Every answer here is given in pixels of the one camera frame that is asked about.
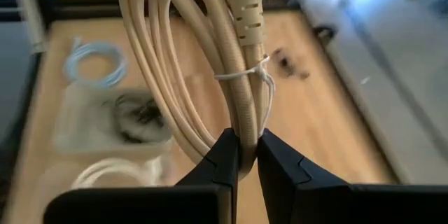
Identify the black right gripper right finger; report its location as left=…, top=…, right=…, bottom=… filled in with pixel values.
left=256, top=127, right=448, bottom=224

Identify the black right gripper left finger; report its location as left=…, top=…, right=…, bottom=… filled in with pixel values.
left=43, top=127, right=241, bottom=224

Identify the thick white cable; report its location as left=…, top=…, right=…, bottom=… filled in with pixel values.
left=71, top=156, right=166, bottom=190

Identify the beige braided cable bundle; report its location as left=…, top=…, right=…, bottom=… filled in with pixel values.
left=116, top=0, right=277, bottom=182

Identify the thin black cable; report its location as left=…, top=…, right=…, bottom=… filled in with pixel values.
left=111, top=92, right=166, bottom=145

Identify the light blue cable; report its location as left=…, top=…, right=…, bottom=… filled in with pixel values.
left=62, top=36, right=130, bottom=89

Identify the white plastic bin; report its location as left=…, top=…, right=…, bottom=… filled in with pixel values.
left=51, top=79, right=175, bottom=157

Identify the pale vertical post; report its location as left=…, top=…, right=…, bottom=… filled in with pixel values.
left=15, top=0, right=49, bottom=54

